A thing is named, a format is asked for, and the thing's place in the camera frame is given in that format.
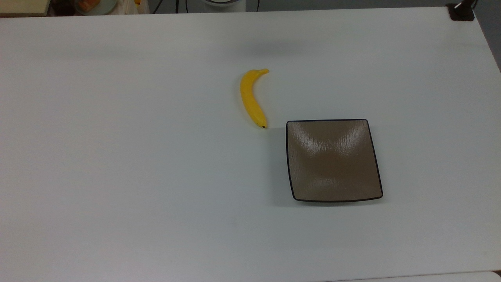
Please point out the yellow banana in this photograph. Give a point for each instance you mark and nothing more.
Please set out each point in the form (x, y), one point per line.
(248, 98)

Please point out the square brown ceramic plate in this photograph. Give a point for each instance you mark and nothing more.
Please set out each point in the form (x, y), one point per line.
(332, 164)

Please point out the clear plastic bag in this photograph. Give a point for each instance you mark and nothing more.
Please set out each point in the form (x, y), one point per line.
(131, 7)

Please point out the bowl with orange food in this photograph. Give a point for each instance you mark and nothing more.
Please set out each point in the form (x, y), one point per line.
(96, 6)

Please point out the black table clamp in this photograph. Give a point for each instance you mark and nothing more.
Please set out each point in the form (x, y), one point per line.
(462, 15)

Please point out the light wooden board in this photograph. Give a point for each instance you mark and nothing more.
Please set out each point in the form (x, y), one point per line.
(23, 7)

